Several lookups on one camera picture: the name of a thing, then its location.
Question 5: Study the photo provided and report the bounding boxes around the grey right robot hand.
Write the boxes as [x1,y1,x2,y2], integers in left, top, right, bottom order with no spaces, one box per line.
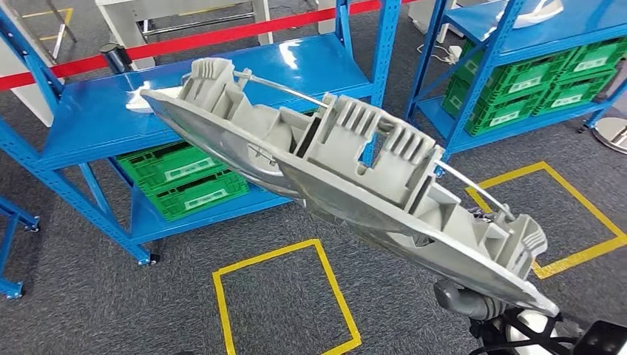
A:
[433,206,508,322]

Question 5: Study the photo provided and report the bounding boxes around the grey plastic wheel hubcap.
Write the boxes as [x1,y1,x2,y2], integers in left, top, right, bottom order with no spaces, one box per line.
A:
[139,57,560,318]

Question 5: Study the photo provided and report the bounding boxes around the white plastic cover part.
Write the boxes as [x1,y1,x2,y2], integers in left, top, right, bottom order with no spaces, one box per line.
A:
[124,87,163,115]
[492,0,565,30]

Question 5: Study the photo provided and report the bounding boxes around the blue metal shelf rack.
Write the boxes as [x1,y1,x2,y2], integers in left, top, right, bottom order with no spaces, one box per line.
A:
[0,195,41,301]
[404,0,627,163]
[0,0,404,268]

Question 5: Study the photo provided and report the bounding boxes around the silver round stand base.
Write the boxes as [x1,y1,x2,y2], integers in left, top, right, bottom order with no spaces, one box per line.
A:
[592,116,627,156]

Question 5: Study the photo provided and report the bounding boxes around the white table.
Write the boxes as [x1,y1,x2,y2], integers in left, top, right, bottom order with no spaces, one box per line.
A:
[406,0,449,44]
[0,27,55,129]
[95,0,275,70]

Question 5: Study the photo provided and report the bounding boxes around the red barrier belt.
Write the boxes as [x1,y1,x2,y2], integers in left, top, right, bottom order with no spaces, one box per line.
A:
[0,0,383,92]

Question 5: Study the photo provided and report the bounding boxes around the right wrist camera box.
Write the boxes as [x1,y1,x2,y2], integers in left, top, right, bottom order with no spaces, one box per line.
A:
[570,320,627,355]

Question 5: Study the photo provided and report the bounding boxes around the white cable with plug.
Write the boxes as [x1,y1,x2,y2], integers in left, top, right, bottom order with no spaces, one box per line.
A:
[416,43,464,66]

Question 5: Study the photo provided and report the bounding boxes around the black barrier post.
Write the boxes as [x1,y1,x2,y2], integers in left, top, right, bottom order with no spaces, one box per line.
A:
[99,42,134,75]

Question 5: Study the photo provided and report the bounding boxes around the steel table frame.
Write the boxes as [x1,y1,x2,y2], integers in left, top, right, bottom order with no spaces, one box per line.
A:
[0,0,78,61]

